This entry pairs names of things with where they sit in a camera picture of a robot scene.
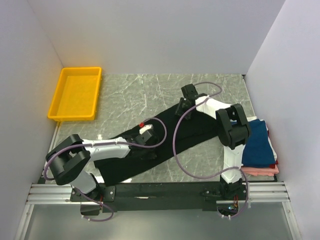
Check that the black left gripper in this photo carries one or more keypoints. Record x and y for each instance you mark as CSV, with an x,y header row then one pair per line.
x,y
150,156

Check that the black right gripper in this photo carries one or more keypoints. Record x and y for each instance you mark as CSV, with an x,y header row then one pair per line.
x,y
179,111

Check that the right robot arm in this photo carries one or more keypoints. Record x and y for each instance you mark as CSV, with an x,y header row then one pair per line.
x,y
233,131

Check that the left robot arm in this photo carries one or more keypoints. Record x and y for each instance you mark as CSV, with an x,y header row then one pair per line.
x,y
65,164

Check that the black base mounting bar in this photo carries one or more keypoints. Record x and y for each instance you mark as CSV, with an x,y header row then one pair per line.
x,y
177,203

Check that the yellow plastic tray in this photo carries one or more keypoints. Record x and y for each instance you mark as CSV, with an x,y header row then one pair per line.
x,y
76,94

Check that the blue folded t-shirt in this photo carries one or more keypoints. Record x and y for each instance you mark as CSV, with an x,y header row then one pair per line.
x,y
258,152

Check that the pink folded t-shirt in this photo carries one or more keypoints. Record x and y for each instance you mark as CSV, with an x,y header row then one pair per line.
x,y
270,172

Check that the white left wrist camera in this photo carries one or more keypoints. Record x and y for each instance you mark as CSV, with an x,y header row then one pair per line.
x,y
144,127

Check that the aluminium frame rail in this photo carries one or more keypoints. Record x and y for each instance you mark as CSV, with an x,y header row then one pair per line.
x,y
259,192

